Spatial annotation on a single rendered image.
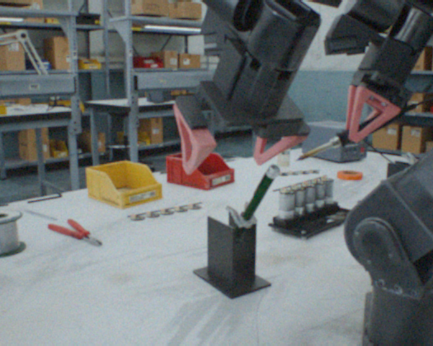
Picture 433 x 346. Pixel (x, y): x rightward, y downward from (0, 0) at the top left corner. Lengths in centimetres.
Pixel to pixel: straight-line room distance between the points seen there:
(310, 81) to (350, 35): 576
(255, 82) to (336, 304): 25
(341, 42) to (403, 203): 36
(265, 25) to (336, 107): 580
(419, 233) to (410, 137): 489
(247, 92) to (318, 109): 593
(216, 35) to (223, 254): 24
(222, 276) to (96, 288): 15
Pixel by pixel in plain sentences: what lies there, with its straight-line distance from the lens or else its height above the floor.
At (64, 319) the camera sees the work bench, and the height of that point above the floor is 75.
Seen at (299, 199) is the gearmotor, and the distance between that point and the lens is 72.
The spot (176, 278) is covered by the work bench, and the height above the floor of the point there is 75.
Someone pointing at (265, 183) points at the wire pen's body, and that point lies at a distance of 46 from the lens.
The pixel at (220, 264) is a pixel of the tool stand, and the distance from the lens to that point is 54.
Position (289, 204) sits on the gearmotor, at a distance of 70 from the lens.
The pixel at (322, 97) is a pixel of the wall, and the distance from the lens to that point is 632.
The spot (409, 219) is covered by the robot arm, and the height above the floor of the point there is 89.
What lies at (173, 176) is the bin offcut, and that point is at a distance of 100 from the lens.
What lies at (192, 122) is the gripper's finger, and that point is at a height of 95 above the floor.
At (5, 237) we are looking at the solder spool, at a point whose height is 78.
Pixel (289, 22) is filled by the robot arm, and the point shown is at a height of 104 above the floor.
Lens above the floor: 100
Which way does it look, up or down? 13 degrees down
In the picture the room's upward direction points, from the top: straight up
